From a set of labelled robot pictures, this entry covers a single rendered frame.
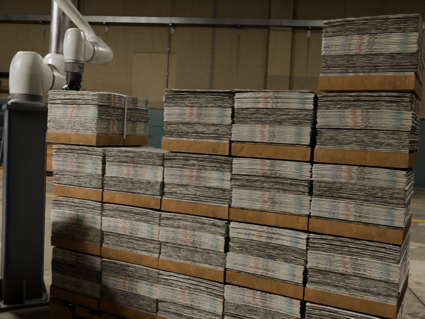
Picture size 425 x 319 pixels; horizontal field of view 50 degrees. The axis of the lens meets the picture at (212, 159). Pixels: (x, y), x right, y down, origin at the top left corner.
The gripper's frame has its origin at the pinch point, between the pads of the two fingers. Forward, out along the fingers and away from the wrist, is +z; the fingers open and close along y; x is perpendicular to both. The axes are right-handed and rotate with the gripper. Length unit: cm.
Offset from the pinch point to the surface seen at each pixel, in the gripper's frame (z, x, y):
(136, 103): -7.2, -30.5, 9.4
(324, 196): 24, -128, -18
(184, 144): 10, -75, -19
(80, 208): 40, -24, -18
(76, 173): 24.8, -21.7, -18.6
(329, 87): -12, -128, -19
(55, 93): -8.7, -8.9, -19.4
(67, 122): 3.4, -15.3, -18.6
